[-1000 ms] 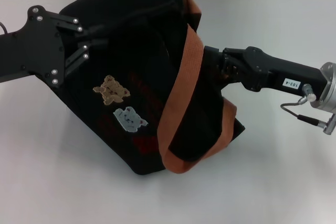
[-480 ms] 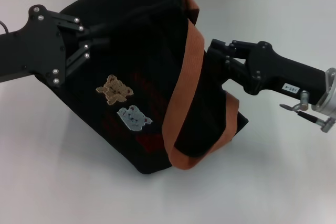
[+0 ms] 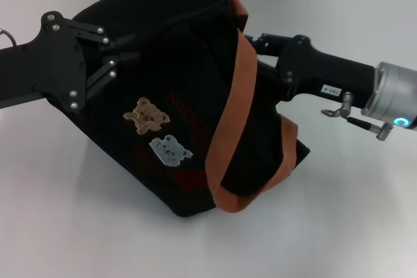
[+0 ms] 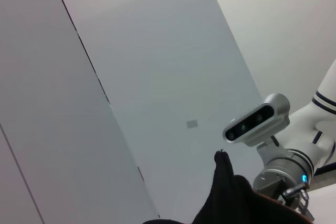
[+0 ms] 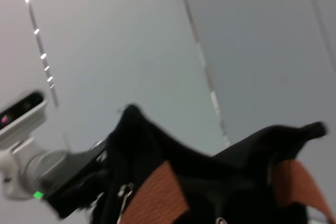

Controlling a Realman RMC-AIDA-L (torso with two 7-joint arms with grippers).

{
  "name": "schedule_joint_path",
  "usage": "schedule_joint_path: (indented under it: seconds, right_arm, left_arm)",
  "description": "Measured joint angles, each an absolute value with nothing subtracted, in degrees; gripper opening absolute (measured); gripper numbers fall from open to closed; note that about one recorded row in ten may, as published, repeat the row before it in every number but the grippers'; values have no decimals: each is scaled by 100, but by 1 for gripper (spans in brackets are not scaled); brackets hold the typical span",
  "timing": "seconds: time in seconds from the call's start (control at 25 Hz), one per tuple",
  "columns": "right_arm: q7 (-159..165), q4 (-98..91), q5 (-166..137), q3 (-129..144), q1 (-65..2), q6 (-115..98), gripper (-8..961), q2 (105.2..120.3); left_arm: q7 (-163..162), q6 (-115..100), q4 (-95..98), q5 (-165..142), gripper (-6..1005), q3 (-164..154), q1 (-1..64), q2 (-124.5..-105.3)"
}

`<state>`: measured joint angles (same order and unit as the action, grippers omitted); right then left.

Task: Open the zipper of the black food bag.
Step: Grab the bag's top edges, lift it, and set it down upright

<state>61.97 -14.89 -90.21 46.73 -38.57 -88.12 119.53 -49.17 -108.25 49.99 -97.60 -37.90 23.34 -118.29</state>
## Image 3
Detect left wrist cable with connector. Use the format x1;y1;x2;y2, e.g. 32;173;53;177
0;27;18;48

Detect wrist cable with connector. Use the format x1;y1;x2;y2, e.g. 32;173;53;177
321;91;395;142
0;27;18;48

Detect right wrist cable with connector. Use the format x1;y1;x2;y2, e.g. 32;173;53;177
321;91;395;142

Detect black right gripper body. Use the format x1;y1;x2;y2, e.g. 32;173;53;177
276;35;378;110

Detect black food bag orange straps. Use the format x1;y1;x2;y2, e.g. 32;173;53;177
47;0;311;219

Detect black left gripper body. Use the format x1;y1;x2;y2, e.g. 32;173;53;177
0;11;89;115

